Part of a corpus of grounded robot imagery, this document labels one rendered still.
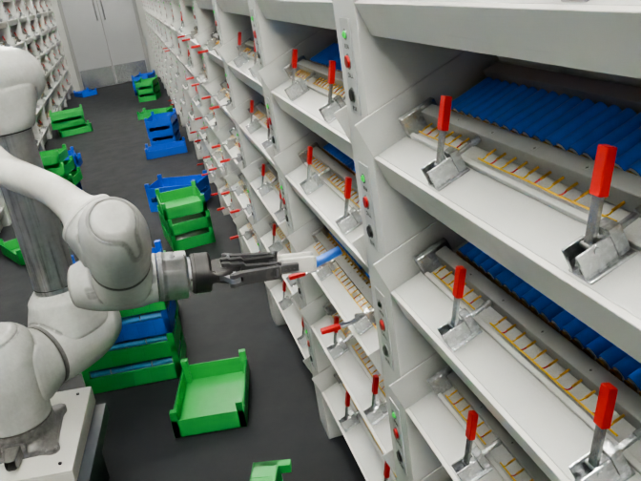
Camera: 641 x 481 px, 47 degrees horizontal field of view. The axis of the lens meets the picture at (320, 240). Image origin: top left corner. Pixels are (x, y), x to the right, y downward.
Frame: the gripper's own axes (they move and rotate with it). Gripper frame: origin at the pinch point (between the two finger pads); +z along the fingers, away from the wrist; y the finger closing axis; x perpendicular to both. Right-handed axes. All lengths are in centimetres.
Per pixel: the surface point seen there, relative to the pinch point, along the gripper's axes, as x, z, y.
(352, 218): -13.1, 6.2, -16.2
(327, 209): -10.8, 5.6, -2.3
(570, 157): -35, 8, -74
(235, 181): 25, 11, 169
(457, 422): 7, 11, -49
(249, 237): 45, 13, 153
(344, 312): 8.5, 7.6, -6.6
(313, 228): 3.0, 10.4, 29.2
